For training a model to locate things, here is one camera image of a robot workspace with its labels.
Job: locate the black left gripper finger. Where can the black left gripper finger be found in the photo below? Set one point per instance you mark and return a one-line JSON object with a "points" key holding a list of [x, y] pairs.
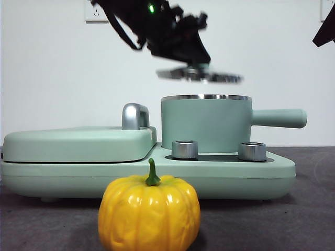
{"points": [[196, 51], [167, 57]]}

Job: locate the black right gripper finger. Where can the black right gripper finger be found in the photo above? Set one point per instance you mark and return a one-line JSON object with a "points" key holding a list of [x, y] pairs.
{"points": [[327, 32]]}

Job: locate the glass lid with green knob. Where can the glass lid with green knob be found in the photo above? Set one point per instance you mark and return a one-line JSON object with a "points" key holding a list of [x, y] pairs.
{"points": [[199, 75]]}

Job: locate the yellow pumpkin with green stem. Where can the yellow pumpkin with green stem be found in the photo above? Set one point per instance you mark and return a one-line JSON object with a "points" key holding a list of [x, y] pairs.
{"points": [[146, 217]]}

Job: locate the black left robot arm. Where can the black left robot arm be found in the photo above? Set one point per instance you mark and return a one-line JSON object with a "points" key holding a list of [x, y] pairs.
{"points": [[162, 26]]}

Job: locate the silver control knob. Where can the silver control knob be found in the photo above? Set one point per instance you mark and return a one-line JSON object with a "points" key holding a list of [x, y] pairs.
{"points": [[184, 150], [251, 151]]}

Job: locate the green hinged griddle cover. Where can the green hinged griddle cover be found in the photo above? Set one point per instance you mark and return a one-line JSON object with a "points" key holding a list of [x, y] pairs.
{"points": [[73, 146]]}

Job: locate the green breakfast machine base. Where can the green breakfast machine base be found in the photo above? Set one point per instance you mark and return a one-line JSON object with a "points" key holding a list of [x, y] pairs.
{"points": [[65, 180]]}

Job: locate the white wall socket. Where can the white wall socket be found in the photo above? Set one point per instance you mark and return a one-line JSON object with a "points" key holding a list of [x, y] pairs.
{"points": [[325, 10], [95, 15]]}

